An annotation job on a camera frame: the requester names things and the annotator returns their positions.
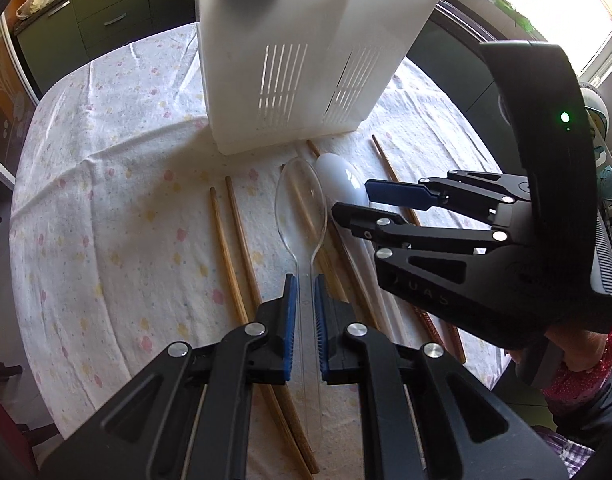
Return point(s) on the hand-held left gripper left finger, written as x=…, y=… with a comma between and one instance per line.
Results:
x=291, y=330

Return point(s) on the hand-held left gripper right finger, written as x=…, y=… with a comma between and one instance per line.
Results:
x=322, y=330

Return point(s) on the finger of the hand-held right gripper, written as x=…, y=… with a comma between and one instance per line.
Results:
x=391, y=193
x=436, y=290

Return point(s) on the white plastic spoon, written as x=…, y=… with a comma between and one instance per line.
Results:
x=336, y=175

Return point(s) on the clear plastic spoon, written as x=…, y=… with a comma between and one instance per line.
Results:
x=301, y=200

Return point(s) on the white plastic utensil holder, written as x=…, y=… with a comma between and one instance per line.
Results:
x=236, y=85

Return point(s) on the person's right forearm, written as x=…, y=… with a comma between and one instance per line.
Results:
x=586, y=385

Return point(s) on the person's right hand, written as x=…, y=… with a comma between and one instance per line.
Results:
x=583, y=345

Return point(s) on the green sink cabinet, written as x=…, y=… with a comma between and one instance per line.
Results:
x=446, y=70

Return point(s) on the kitchen window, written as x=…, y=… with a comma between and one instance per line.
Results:
x=561, y=0

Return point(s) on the purple checkered cloth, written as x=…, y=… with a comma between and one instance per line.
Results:
x=561, y=452

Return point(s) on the white floral tablecloth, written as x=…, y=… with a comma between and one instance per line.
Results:
x=111, y=210

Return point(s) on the dark red wooden chair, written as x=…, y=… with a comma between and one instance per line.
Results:
x=1, y=410

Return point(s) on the green cabinet with drawers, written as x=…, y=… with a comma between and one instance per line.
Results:
x=111, y=10

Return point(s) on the glass sliding door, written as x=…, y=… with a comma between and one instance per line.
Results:
x=6, y=100

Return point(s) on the white plastic bag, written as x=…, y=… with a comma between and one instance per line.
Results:
x=38, y=2

